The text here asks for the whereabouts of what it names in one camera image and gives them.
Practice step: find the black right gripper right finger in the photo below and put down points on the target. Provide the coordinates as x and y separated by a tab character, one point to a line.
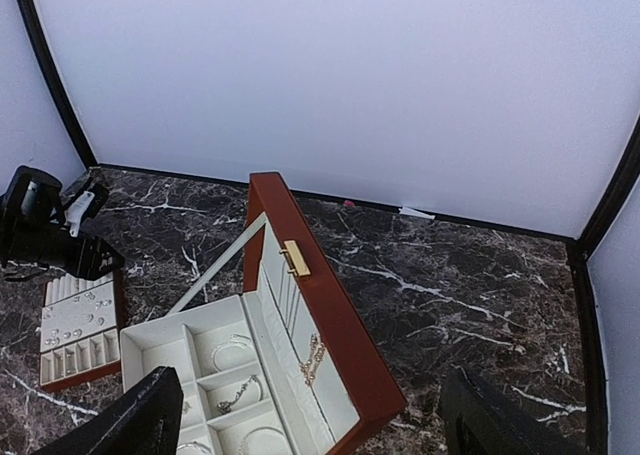
479	419

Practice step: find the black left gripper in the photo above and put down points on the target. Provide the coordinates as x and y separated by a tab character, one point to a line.
90	258

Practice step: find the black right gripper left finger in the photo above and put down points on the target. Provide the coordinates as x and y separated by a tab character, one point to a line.
144	420

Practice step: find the red jewelry tray insert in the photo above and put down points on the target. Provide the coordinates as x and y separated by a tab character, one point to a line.
79	333

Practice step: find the red jewelry box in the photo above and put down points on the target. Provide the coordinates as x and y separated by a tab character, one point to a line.
285	367

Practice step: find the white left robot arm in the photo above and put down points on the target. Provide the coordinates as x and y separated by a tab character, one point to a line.
39	228

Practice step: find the white paper scrap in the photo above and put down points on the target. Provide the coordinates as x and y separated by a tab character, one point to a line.
406	211

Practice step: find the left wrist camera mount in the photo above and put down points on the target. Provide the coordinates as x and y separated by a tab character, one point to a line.
86	203

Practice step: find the black corner frame post right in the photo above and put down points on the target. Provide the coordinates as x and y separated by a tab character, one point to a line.
579	252

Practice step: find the black corner frame post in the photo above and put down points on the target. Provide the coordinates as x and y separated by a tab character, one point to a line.
579	252
54	83

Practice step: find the black corner frame post left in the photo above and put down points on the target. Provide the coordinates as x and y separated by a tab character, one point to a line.
54	83

